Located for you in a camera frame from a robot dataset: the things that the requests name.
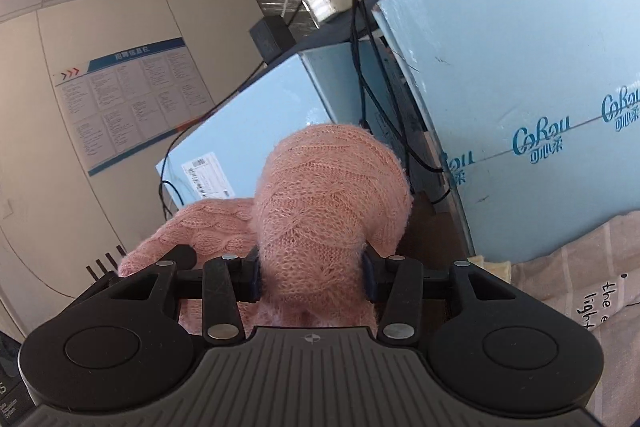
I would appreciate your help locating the wall notice board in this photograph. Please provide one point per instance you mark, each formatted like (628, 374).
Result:
(121, 103)

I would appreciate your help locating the light blue foam board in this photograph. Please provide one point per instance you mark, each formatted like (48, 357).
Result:
(534, 108)

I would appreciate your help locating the black power adapter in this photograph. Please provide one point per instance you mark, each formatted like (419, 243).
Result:
(272, 37)

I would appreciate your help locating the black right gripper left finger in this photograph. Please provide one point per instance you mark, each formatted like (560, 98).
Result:
(227, 281)

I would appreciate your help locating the pink knitted sweater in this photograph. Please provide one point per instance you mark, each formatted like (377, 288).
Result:
(326, 193)

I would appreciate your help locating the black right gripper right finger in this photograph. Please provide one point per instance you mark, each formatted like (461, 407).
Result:
(395, 286)

